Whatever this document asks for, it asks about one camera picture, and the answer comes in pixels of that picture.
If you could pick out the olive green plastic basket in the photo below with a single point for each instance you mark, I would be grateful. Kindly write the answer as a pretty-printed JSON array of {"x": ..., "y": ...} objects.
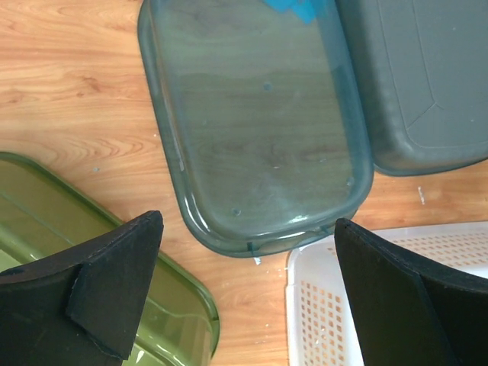
[{"x": 42, "y": 215}]

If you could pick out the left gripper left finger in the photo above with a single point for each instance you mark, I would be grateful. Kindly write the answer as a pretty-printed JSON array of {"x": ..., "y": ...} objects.
[{"x": 83, "y": 305}]

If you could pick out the translucent teal plastic tub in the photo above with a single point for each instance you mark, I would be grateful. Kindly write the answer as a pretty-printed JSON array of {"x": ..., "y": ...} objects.
[{"x": 260, "y": 121}]

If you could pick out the white perforated plastic basket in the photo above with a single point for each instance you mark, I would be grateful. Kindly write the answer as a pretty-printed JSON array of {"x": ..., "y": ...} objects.
[{"x": 320, "y": 328}]

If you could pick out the dark grey plastic tub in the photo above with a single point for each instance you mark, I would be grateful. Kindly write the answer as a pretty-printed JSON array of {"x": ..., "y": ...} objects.
[{"x": 421, "y": 69}]

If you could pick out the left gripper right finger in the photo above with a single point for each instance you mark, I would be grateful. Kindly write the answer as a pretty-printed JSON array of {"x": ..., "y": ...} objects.
[{"x": 409, "y": 309}]

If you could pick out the blue snack packet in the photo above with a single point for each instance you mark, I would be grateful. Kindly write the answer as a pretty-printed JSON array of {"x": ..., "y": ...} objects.
[{"x": 305, "y": 10}]

